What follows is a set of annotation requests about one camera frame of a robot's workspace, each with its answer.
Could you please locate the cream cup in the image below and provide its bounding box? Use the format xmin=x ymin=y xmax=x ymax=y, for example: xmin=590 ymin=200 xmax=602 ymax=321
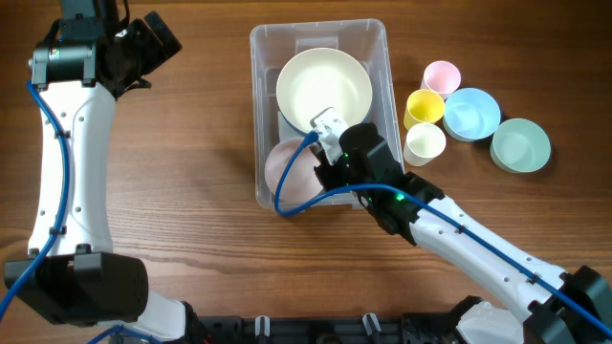
xmin=404 ymin=123 xmax=447 ymax=166

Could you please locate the pink small bowl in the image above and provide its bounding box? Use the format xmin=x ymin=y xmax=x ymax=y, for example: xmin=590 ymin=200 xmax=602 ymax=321
xmin=265 ymin=139 xmax=323 ymax=204

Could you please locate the clear plastic storage container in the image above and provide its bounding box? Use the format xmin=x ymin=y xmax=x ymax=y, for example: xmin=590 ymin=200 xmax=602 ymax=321
xmin=250 ymin=18 xmax=403 ymax=209

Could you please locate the green small bowl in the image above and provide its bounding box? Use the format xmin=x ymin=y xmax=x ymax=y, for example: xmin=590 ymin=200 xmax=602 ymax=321
xmin=490 ymin=118 xmax=552 ymax=174

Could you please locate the left blue cable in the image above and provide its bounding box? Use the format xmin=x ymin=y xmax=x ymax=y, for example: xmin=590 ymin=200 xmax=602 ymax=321
xmin=0 ymin=79 xmax=164 ymax=344

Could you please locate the light blue small bowl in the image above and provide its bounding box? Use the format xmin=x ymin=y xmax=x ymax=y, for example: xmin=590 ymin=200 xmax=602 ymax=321
xmin=443 ymin=88 xmax=501 ymax=142

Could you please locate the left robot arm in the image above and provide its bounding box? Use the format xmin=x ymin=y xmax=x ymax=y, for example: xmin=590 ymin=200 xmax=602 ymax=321
xmin=2 ymin=1 xmax=187 ymax=343

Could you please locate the cream large bowl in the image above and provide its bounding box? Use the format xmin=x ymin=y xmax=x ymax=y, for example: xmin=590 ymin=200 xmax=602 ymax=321
xmin=275 ymin=48 xmax=373 ymax=134

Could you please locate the pink cup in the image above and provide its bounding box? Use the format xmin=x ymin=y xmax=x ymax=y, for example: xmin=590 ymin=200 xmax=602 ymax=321
xmin=420 ymin=60 xmax=462 ymax=99

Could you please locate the yellow cup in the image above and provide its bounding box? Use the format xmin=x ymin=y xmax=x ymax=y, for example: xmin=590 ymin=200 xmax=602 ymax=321
xmin=404 ymin=89 xmax=446 ymax=130

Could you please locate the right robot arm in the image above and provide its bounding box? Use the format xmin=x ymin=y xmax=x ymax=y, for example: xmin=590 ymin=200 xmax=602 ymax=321
xmin=312 ymin=123 xmax=611 ymax=343

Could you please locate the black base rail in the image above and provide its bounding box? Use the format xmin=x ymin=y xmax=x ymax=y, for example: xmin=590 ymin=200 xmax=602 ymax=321
xmin=200 ymin=313 xmax=466 ymax=344

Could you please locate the dark blue bowl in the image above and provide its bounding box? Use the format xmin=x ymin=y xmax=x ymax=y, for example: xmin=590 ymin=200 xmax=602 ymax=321
xmin=272 ymin=110 xmax=371 ymax=136

